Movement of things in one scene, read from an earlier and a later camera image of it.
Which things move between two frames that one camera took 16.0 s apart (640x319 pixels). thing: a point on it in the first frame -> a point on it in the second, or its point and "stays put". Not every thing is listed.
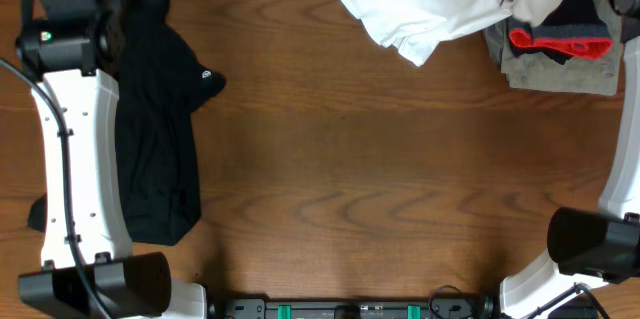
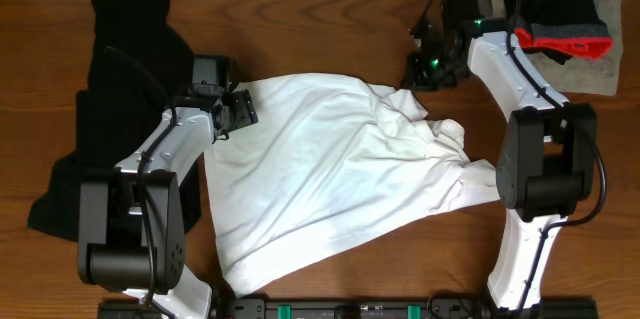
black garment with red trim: [576, 27] stays put
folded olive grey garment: [538, 72] stays put
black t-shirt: [161, 79] stays put
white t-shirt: [413, 5] -> [326, 161]
